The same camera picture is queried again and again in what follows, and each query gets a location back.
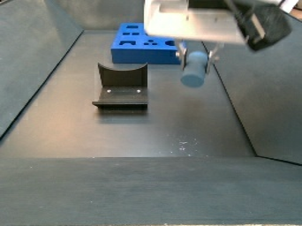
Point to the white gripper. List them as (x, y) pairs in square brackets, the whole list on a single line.
[(169, 18)]

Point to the light blue oval cylinder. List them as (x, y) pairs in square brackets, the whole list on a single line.
[(194, 72)]

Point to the blue foam shape-sorter block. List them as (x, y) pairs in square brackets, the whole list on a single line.
[(137, 48)]

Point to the dark curved cradle fixture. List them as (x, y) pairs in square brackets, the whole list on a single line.
[(123, 88)]

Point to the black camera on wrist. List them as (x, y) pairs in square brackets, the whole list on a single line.
[(261, 21)]

